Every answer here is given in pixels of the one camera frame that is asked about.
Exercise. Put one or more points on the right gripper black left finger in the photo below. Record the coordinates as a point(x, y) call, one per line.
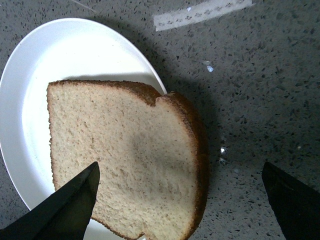
point(64, 215)

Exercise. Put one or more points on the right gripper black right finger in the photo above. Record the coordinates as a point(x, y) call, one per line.
point(296, 206)

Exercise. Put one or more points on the brown bread slice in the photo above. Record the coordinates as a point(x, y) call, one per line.
point(152, 151)

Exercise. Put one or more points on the white plate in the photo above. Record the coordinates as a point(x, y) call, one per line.
point(62, 49)

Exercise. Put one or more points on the clear tape strip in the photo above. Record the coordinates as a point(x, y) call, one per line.
point(198, 13)

